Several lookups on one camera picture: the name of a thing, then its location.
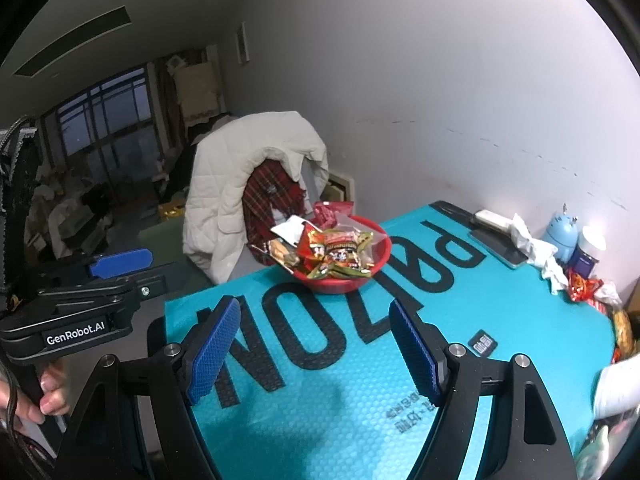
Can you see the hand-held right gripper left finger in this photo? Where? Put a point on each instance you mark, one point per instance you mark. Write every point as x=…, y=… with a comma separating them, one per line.
x=215, y=350

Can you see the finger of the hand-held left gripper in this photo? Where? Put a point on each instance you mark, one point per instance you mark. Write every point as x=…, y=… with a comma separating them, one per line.
x=120, y=262
x=100, y=294

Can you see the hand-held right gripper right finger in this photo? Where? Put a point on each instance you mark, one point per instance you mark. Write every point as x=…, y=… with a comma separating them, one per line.
x=415, y=350

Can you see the red plastic mesh basket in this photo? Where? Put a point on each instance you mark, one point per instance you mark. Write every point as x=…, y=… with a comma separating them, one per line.
x=345, y=285

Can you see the orange biscuit packet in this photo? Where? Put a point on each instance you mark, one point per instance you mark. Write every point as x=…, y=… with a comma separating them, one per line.
x=280, y=252

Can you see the green red snack packet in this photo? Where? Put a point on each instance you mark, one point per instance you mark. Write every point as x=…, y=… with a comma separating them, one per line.
x=345, y=256

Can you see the clear plastic snack bag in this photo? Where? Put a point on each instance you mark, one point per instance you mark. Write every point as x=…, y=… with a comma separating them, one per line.
x=356, y=224

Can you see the red orange snack packet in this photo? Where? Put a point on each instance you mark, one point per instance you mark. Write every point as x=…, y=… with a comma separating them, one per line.
x=310, y=246

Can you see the silver foil snack packet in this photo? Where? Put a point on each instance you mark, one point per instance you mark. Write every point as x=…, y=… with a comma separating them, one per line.
x=292, y=227

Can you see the dark red snack packet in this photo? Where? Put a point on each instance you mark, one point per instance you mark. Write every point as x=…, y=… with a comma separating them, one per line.
x=327, y=214

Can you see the person's left hand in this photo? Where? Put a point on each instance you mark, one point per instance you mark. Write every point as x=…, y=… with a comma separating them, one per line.
x=50, y=400

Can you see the pile of boxes and bags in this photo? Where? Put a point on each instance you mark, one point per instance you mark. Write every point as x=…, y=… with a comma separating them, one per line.
x=70, y=210

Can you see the gold foil packet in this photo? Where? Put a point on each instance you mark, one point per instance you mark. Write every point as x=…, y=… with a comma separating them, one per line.
x=172, y=210

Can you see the teal printed mat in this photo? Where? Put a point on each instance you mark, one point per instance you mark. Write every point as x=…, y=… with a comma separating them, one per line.
x=320, y=410

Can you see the dark clothes pile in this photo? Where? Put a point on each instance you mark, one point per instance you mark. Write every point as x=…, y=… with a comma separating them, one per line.
x=182, y=165

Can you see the white quilted jacket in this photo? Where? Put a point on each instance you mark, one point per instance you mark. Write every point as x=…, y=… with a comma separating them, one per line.
x=225, y=185

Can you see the dark smartphone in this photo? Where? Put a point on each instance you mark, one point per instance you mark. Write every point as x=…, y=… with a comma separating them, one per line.
x=500, y=249

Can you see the dark framed window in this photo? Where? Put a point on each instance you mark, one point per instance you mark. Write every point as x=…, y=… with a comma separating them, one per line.
x=100, y=120

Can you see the white plastic case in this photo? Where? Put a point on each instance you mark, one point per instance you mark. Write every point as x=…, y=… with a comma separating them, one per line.
x=492, y=219

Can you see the crumpled white tissue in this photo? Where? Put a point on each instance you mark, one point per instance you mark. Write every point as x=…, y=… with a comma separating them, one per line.
x=542, y=255

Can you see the brown curtain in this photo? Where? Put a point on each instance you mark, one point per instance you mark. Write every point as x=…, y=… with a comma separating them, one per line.
x=167, y=110

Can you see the red plaid scarf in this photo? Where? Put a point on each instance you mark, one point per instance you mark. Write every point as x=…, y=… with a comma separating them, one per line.
x=265, y=195

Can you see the framed picture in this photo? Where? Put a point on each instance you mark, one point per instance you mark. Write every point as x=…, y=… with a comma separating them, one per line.
x=335, y=191

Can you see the red crinkled snack packet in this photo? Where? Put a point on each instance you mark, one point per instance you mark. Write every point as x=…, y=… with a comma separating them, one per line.
x=582, y=286

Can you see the blue antlered figurine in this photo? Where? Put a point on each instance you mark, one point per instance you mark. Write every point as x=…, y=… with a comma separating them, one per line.
x=560, y=235

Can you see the cream board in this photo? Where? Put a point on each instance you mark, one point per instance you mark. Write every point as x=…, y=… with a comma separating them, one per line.
x=197, y=92

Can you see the white jar dark label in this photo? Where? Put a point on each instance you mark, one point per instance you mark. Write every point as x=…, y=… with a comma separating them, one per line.
x=587, y=255

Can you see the white red snack packet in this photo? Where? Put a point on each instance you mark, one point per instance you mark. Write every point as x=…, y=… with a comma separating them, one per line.
x=607, y=296

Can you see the orange snack bag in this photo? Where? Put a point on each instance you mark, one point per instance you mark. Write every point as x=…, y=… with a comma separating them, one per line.
x=622, y=332

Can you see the white cloth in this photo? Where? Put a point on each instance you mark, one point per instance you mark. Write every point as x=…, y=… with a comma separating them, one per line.
x=620, y=390

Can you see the pastel printed cloth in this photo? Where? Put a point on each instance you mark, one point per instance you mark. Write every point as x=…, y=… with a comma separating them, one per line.
x=600, y=447

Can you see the ceiling air vent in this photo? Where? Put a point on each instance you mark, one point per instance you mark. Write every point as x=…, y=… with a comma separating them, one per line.
x=75, y=42

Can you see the cardboard box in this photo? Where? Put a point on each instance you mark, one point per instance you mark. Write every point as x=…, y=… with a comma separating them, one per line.
x=634, y=300

